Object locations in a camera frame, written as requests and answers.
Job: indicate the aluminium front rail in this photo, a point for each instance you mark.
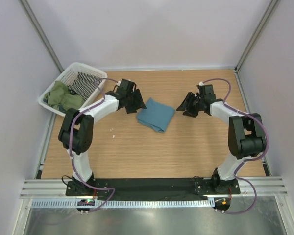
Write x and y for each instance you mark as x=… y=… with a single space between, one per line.
x=54 y=188

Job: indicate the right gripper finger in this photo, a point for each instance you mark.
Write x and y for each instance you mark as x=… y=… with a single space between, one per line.
x=187 y=102
x=191 y=112

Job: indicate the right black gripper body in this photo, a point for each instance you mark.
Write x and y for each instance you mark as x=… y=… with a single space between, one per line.
x=199 y=101

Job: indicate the black white striped tank top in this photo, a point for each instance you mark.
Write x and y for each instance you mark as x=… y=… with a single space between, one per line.
x=84 y=85

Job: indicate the right aluminium frame post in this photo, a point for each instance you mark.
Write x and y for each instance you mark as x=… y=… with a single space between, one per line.
x=269 y=11

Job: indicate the white plastic laundry basket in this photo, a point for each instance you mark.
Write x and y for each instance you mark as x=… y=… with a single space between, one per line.
x=69 y=75

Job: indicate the aluminium frame post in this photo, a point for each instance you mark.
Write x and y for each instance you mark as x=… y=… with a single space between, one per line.
x=269 y=11
x=39 y=30

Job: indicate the white slotted cable duct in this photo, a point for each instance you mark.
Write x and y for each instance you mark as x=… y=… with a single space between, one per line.
x=88 y=203

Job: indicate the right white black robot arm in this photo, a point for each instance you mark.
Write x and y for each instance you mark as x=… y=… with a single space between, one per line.
x=246 y=134

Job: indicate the left aluminium frame post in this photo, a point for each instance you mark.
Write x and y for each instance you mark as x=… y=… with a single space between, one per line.
x=39 y=30

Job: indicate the blue tank top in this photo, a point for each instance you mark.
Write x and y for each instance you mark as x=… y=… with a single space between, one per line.
x=156 y=116

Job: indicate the green tank top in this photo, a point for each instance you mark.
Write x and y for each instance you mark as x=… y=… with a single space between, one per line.
x=61 y=99

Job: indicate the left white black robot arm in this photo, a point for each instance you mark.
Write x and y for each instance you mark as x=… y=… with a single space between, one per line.
x=76 y=133

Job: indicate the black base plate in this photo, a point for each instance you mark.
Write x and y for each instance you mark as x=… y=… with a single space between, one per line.
x=154 y=189

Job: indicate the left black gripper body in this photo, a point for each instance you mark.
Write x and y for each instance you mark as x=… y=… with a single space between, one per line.
x=127 y=96

